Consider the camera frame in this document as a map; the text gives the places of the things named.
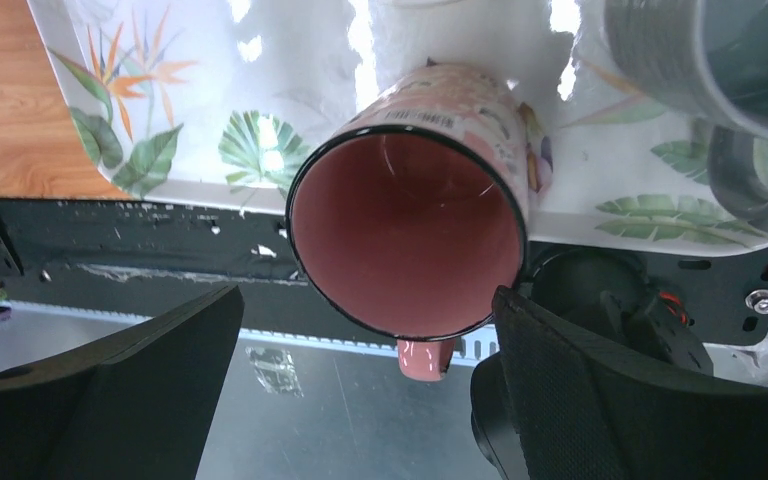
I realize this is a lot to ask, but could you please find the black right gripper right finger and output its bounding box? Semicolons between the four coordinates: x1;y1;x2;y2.
492;287;768;479

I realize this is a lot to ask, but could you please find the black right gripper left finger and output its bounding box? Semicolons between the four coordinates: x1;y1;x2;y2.
0;286;245;479

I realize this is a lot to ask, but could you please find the pink ceramic mug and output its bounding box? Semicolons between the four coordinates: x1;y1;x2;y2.
286;64;530;382

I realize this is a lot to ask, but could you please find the floral white serving tray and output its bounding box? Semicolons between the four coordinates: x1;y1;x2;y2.
29;1;768;256

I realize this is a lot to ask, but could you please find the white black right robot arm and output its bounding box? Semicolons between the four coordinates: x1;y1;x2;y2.
0;259;768;479

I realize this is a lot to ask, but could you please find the grey ceramic mug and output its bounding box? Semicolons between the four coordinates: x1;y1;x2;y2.
604;1;768;232

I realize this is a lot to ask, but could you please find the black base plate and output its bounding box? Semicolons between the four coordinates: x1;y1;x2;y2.
0;199;768;346

